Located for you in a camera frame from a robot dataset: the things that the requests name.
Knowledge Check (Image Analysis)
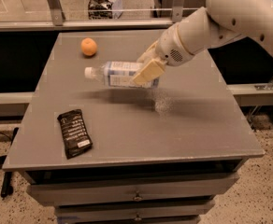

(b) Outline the lower grey drawer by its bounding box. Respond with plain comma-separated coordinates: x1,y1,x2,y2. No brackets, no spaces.
55,200,215,223

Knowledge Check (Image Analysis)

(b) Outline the upper drawer metal knob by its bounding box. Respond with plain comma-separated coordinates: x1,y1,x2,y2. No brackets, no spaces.
133,193,143,202

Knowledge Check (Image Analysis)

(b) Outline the grey drawer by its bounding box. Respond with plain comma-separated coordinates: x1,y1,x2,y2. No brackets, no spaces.
27,173,239,206
55,200,215,223

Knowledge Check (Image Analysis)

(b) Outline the black pole on floor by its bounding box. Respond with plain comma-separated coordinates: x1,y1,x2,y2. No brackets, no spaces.
0,127,19,199

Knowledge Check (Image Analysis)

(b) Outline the drawer metal knob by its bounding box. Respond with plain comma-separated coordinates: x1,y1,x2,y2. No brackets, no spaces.
133,193,143,202
134,215,142,222

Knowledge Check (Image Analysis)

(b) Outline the metal railing frame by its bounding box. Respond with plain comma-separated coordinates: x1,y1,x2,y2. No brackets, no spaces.
0,0,273,33

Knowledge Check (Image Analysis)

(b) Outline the black rxbar chocolate wrapper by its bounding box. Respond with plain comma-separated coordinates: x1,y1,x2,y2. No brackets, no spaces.
57,109,93,159

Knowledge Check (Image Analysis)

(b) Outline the lower drawer metal knob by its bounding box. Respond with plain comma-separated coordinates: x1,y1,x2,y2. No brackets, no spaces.
134,215,142,222

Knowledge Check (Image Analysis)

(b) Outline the orange fruit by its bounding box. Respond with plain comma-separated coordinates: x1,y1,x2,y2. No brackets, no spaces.
80,38,97,57

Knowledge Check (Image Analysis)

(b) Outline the grey drawer cabinet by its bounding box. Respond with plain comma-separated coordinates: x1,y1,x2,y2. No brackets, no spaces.
4,30,263,224

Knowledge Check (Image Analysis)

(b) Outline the black and white background machine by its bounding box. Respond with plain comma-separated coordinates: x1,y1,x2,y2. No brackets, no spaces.
88,0,122,20

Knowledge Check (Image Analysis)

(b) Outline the upper grey drawer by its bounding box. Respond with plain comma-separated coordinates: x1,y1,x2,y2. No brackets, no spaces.
27,173,239,206

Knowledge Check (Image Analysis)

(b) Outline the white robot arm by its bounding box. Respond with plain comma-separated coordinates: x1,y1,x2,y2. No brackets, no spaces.
133,0,273,85

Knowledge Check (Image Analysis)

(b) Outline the clear blue-label plastic bottle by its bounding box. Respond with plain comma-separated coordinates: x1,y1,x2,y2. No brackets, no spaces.
84,62,159,89

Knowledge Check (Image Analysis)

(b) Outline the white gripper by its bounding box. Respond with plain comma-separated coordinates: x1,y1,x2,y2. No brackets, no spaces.
133,22,194,85

